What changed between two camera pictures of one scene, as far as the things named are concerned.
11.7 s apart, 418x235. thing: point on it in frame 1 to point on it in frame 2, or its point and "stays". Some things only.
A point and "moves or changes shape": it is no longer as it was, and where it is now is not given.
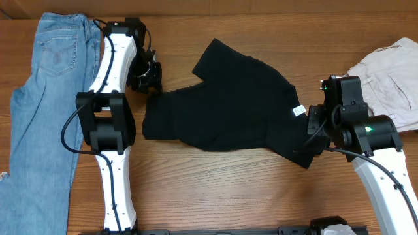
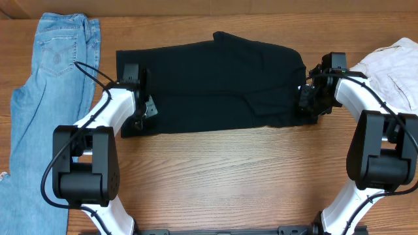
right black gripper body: (317, 123) to (317, 103)
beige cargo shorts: (389, 83) stays
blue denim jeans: (46, 131) stays
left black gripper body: (142, 74) to (145, 113)
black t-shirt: (241, 105) moves or changes shape
